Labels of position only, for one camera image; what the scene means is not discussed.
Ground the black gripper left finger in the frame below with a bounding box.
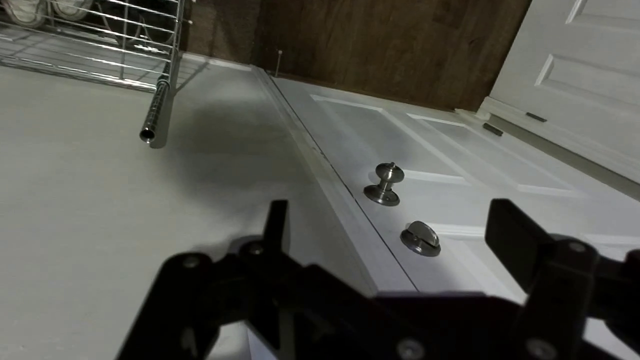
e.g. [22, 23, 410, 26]
[116, 198, 375, 360]

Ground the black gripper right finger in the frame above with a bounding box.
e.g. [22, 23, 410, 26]
[483, 195, 640, 360]

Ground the white cabinet door panel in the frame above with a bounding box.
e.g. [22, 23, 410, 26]
[255, 65, 640, 360]

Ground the silver deadbolt thumb turn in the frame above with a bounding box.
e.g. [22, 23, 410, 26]
[398, 220, 443, 258]

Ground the silver round door knob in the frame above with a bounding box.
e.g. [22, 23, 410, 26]
[361, 160, 406, 208]

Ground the white rolled item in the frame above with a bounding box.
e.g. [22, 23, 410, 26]
[0, 0, 49, 30]
[47, 0, 94, 22]

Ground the metal wire shelf rack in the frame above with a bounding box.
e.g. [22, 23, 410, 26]
[0, 0, 211, 149]

